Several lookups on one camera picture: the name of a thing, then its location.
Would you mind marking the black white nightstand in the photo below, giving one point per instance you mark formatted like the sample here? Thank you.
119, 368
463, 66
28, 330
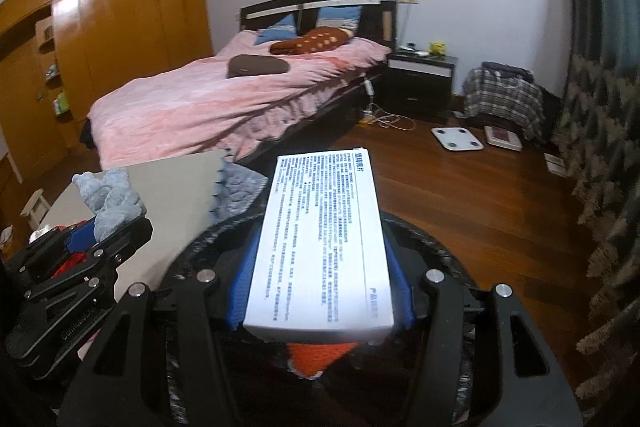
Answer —
417, 86

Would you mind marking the white bathroom scale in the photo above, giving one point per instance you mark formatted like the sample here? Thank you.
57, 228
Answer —
457, 139

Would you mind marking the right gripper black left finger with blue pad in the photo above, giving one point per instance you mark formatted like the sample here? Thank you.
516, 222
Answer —
123, 381

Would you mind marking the right blue pillow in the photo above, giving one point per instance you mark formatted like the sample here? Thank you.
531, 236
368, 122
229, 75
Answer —
343, 17

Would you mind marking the blue pillow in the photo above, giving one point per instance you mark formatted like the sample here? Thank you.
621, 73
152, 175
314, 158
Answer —
343, 17
284, 29

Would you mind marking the patterned curtain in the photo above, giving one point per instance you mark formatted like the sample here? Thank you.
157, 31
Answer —
598, 138

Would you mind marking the white printed medicine box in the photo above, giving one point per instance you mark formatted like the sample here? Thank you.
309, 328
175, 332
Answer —
320, 273

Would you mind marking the black bed headboard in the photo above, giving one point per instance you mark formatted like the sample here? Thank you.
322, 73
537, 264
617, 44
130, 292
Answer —
377, 21

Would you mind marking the wooden wardrobe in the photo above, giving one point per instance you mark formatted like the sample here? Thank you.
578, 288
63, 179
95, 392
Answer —
59, 56

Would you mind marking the brown cushion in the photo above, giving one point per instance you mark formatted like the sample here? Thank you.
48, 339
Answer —
244, 65

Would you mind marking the left blue pillow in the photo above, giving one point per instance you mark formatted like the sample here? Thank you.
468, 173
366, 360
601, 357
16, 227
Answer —
284, 29

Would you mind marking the black trash bin with liner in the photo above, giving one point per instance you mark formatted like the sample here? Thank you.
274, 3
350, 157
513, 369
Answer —
367, 387

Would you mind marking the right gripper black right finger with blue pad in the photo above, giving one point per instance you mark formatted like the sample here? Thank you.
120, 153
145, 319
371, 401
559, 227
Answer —
482, 361

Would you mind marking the plaid cloth covered chair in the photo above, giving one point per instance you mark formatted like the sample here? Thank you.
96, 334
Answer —
505, 92

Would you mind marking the red dotted pillow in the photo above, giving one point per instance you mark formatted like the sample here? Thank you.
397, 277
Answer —
320, 39

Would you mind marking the yellow toy on nightstand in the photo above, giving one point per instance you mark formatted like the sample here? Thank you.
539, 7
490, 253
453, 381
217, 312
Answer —
437, 48

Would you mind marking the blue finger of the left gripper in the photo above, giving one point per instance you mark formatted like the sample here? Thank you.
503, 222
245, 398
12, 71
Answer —
80, 238

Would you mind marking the grey sock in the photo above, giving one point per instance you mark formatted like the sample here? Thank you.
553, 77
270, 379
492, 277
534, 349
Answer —
111, 198

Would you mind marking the grey quilted table cover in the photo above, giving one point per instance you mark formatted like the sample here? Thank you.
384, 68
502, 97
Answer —
236, 189

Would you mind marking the small white stool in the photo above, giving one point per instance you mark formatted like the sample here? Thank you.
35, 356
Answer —
35, 209

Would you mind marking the orange foam net sleeve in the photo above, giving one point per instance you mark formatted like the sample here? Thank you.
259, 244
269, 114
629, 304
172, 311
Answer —
310, 361

